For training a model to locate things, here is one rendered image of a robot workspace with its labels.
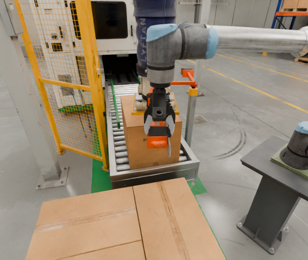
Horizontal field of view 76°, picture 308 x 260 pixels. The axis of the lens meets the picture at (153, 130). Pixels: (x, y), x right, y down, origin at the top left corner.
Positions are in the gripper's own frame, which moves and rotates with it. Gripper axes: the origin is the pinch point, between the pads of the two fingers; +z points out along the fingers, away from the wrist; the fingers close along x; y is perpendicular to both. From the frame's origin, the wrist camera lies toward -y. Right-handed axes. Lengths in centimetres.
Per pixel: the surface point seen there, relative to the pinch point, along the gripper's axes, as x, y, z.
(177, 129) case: -15, 59, 34
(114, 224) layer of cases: 25, 7, 68
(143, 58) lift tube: 8, 50, -18
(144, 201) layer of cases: 8, 23, 68
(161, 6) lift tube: -1, 49, -42
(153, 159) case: 2, 55, 58
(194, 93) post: -36, 113, 26
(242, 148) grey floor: -122, 154, 121
